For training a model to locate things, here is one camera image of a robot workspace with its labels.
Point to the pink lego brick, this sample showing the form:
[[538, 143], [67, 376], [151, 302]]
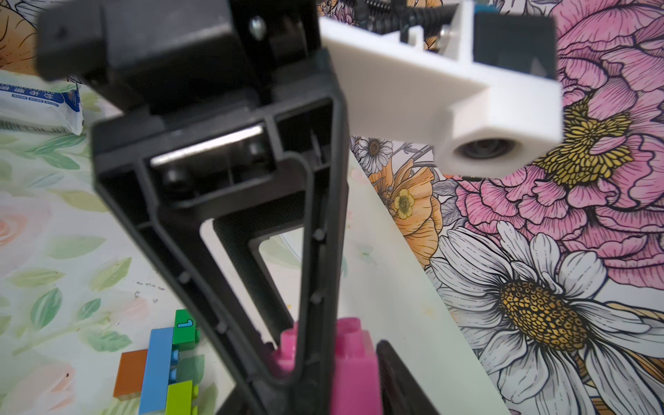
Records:
[[356, 382]]

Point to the dark green lego brick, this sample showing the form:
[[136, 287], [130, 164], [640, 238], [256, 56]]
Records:
[[186, 334]]

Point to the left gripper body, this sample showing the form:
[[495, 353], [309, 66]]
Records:
[[162, 57]]

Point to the blue long lego brick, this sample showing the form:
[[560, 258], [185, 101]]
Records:
[[161, 357]]

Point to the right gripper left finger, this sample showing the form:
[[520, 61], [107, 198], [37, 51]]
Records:
[[235, 404]]

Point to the brown lego brick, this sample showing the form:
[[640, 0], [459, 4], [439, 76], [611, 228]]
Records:
[[130, 375]]

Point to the lime green lego brick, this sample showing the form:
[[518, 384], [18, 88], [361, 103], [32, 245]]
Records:
[[181, 397]]

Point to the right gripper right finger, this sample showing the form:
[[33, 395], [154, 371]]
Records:
[[400, 392]]

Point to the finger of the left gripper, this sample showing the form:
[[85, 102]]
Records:
[[241, 233], [241, 208]]

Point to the blue white packet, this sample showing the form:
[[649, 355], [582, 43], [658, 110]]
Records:
[[41, 111]]

